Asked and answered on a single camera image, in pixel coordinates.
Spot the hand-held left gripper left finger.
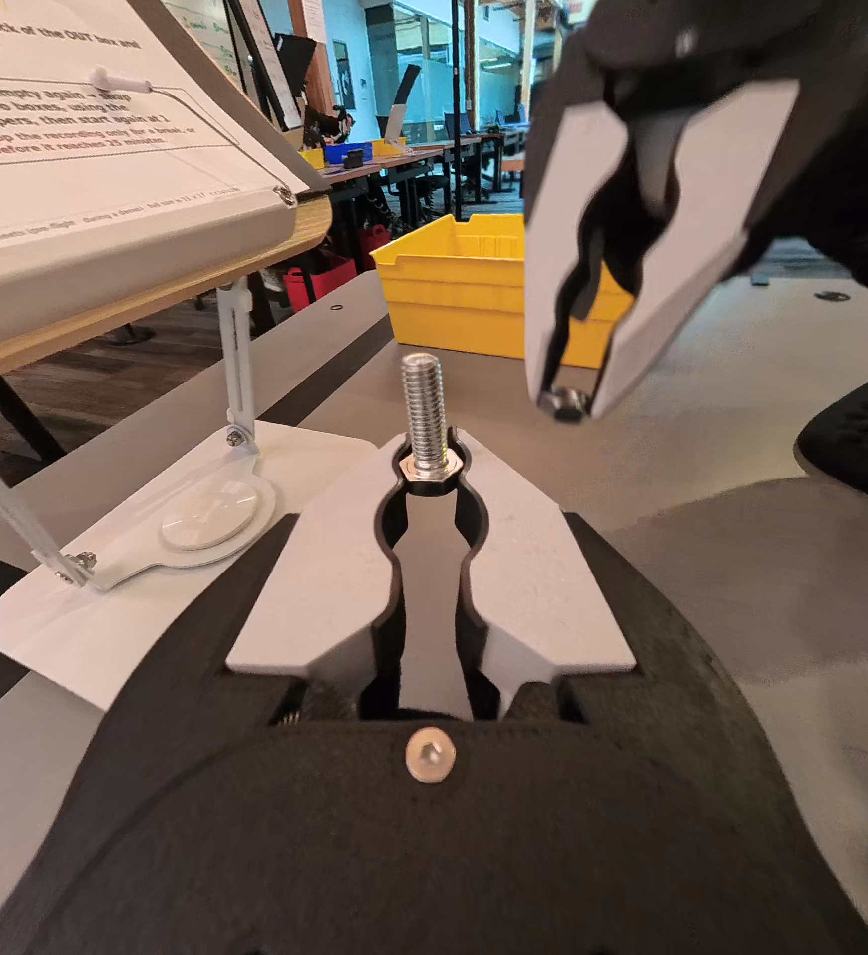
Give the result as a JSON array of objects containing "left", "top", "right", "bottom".
[{"left": 225, "top": 435, "right": 409, "bottom": 719}]

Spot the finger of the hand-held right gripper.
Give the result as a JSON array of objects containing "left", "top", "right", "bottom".
[
  {"left": 589, "top": 78, "right": 802, "bottom": 420},
  {"left": 525, "top": 104, "right": 640, "bottom": 410}
]

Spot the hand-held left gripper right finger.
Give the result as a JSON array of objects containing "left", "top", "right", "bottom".
[{"left": 453, "top": 431, "right": 638, "bottom": 719}]

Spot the silver hex nut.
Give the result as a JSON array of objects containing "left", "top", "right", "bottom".
[{"left": 537, "top": 386, "right": 593, "bottom": 425}]

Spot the silver hex bolt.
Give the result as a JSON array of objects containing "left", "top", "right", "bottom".
[{"left": 396, "top": 352, "right": 466, "bottom": 487}]

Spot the person's right hand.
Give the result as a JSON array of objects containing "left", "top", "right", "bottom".
[{"left": 749, "top": 0, "right": 868, "bottom": 303}]

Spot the yellow plastic bin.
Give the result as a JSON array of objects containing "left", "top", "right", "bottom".
[{"left": 369, "top": 212, "right": 636, "bottom": 368}]

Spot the white metal document stand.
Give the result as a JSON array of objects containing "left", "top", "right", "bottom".
[{"left": 0, "top": 275, "right": 380, "bottom": 713}]

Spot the long wooden desk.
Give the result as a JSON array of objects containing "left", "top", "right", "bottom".
[{"left": 299, "top": 130, "right": 532, "bottom": 225}]

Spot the wooden stand board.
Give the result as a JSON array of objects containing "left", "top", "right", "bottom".
[{"left": 0, "top": 0, "right": 334, "bottom": 390}]

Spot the black perforated wrist pad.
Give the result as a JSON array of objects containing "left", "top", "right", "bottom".
[{"left": 793, "top": 369, "right": 868, "bottom": 516}]

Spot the black framed sign board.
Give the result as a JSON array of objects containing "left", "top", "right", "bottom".
[{"left": 225, "top": 0, "right": 306, "bottom": 131}]

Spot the whiteboard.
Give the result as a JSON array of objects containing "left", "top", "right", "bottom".
[{"left": 161, "top": 0, "right": 244, "bottom": 91}]

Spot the printed instruction sheet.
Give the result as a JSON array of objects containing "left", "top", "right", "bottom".
[{"left": 0, "top": 0, "right": 300, "bottom": 359}]

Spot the wire page holder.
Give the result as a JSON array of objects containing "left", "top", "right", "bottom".
[{"left": 91, "top": 66, "right": 296, "bottom": 206}]

